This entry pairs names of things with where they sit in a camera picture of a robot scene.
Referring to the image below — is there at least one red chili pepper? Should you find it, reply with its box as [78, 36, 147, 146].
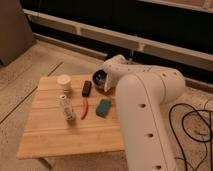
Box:
[81, 98, 89, 120]

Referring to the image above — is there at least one black floor cable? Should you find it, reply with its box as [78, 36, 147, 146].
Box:
[168, 98, 213, 171]

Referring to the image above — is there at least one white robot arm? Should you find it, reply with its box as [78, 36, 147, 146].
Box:
[102, 55, 185, 171]

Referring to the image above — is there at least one wooden table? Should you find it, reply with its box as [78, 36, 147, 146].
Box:
[17, 76, 124, 159]

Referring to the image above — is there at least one black rectangular block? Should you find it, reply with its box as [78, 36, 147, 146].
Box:
[82, 80, 92, 97]

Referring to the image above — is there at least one grey cabinet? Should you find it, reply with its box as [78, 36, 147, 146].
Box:
[0, 0, 36, 66]

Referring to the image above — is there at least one green sponge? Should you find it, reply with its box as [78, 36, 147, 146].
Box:
[96, 99, 111, 117]

